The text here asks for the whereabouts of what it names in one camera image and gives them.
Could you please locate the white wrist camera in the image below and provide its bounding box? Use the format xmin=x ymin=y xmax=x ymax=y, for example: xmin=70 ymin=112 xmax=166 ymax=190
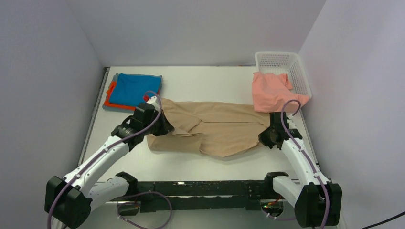
xmin=286 ymin=114 xmax=298 ymax=129
xmin=146 ymin=95 xmax=162 ymax=111

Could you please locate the black floor cable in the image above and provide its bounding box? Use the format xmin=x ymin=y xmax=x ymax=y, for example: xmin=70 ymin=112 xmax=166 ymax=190
xmin=361 ymin=211 xmax=405 ymax=229

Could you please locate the orange folded t-shirt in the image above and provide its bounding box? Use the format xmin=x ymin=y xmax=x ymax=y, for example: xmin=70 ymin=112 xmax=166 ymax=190
xmin=103 ymin=81 xmax=160 ymax=113

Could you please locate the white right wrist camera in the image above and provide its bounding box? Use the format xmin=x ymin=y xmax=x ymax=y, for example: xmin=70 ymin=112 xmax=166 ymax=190
xmin=286 ymin=114 xmax=298 ymax=129

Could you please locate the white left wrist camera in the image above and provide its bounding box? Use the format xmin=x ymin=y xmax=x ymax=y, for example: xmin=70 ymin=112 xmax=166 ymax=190
xmin=146 ymin=95 xmax=162 ymax=111

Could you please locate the blue folded t-shirt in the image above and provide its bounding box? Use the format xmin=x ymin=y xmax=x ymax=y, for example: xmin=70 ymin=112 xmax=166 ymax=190
xmin=108 ymin=73 xmax=162 ymax=108

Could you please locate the beige t-shirt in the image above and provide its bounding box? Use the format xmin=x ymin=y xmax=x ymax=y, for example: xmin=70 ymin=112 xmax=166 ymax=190
xmin=147 ymin=98 xmax=270 ymax=157

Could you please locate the grey folded t-shirt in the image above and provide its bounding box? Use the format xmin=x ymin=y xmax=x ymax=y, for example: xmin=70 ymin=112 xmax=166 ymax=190
xmin=102 ymin=73 xmax=163 ymax=114

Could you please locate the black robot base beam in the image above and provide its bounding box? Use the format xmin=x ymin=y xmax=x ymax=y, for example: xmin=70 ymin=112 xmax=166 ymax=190
xmin=116 ymin=180 xmax=286 ymax=216

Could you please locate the white plastic laundry basket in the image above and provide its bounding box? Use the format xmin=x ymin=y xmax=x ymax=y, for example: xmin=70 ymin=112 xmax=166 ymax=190
xmin=255 ymin=51 xmax=312 ymax=98

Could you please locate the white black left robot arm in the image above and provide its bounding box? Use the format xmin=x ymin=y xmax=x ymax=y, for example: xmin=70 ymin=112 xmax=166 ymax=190
xmin=44 ymin=97 xmax=174 ymax=229

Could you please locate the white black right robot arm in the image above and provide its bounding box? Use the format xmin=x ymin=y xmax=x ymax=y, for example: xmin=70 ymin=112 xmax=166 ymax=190
xmin=258 ymin=112 xmax=342 ymax=228

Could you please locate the pink t-shirt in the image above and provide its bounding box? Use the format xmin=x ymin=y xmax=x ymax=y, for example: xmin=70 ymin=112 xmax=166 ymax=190
xmin=252 ymin=72 xmax=310 ymax=113

